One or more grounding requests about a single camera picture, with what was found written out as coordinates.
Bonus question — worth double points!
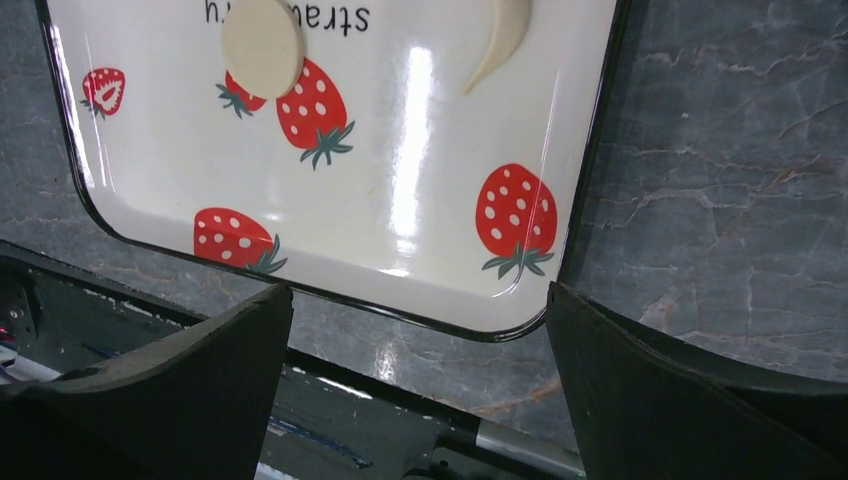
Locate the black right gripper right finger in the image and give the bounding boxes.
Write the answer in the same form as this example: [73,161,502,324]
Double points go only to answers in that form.
[545,282,847,479]

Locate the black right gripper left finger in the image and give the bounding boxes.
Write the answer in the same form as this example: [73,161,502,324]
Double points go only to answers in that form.
[1,285,293,479]

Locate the strawberry print enamel tray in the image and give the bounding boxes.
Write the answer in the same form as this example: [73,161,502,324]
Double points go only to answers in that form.
[36,1,630,341]

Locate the white dough ball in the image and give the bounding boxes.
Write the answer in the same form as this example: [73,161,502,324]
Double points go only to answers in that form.
[221,0,305,99]

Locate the dough scrap strip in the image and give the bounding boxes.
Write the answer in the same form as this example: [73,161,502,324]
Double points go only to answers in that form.
[462,0,533,95]

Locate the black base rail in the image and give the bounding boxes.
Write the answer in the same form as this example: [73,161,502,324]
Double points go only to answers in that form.
[1,243,584,479]

